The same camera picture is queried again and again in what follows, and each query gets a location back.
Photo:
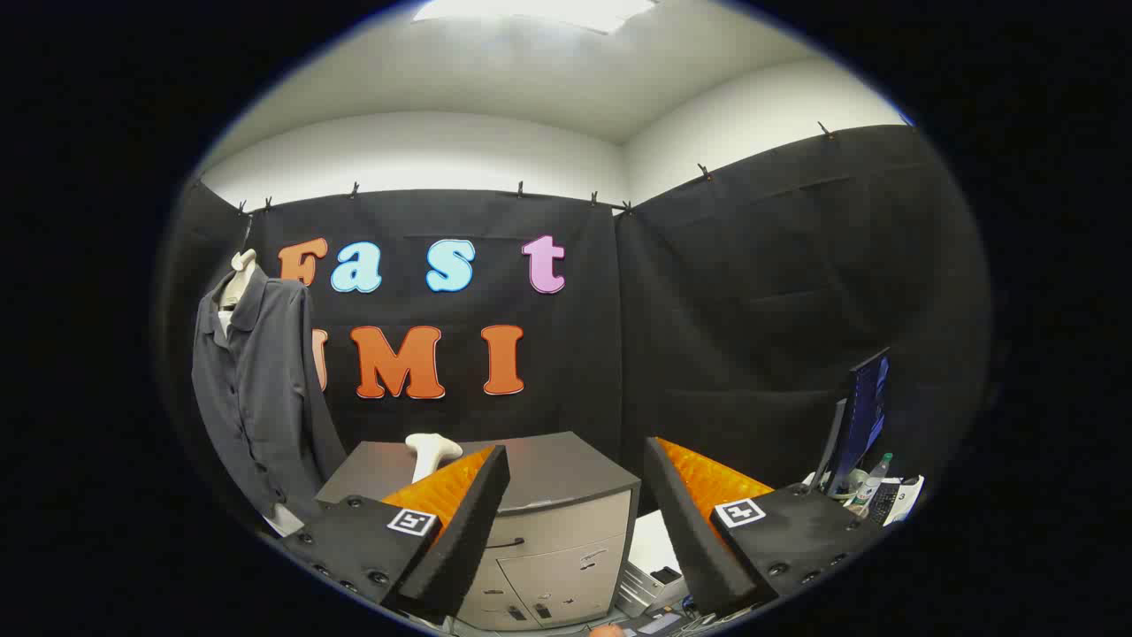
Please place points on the grey button-up shirt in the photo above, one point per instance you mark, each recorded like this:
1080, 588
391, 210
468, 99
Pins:
265, 380

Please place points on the cream garment hanger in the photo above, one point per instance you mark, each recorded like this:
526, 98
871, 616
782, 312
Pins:
239, 283

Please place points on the clear plastic bottle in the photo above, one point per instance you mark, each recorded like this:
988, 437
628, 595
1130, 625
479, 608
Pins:
872, 487

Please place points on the ceiling light panel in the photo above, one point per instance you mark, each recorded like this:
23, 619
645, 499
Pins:
531, 11

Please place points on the grey cabinet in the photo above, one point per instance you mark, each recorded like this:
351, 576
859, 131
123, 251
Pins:
566, 548

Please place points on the black keyboard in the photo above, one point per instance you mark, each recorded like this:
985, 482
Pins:
884, 502

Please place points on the computer monitor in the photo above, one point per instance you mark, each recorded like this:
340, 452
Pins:
862, 416

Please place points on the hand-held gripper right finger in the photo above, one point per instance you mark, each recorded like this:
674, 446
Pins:
690, 531

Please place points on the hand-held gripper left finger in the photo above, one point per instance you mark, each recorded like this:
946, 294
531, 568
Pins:
469, 531

